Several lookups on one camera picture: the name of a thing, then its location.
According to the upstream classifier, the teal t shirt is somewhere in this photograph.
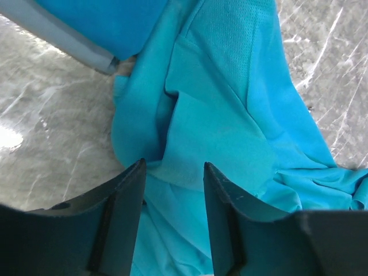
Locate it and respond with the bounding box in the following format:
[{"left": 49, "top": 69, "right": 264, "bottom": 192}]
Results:
[{"left": 112, "top": 1, "right": 367, "bottom": 275}]

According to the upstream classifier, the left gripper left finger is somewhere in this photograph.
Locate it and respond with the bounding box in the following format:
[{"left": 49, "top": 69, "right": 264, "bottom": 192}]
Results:
[{"left": 1, "top": 159, "right": 146, "bottom": 275}]

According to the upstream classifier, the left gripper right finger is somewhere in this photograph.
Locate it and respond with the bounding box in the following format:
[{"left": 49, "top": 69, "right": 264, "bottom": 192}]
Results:
[{"left": 204, "top": 162, "right": 367, "bottom": 275}]

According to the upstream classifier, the folded blue t shirt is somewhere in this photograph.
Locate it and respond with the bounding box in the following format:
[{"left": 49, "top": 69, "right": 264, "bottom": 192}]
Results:
[{"left": 37, "top": 0, "right": 167, "bottom": 60}]

